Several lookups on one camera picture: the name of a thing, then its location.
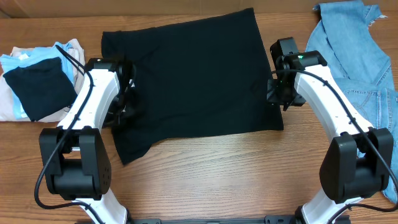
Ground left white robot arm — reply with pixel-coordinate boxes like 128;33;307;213
34;58;134;224

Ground blue denim jeans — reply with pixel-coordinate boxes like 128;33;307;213
305;0;398;205

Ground folded beige garment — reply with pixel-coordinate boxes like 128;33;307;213
0;38;86;123

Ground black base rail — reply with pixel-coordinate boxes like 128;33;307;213
74;214;352;224

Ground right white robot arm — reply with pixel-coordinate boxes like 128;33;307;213
264;37;395;223

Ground black t-shirt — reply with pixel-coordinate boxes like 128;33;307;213
101;8;284;164

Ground folded black garment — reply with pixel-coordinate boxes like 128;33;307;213
4;57;77;121

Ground folded light blue garment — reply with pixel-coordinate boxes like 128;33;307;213
0;41;75;120

